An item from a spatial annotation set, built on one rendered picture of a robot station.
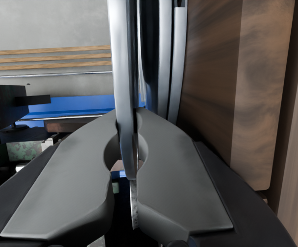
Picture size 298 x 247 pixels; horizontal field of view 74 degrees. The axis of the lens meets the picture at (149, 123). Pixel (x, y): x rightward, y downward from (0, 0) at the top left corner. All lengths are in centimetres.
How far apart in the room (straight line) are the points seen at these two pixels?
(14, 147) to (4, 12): 143
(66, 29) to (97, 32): 27
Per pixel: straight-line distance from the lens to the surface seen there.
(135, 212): 80
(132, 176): 16
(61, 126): 114
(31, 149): 115
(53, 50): 187
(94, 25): 206
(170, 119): 15
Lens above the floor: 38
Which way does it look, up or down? 5 degrees down
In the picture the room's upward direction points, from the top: 93 degrees counter-clockwise
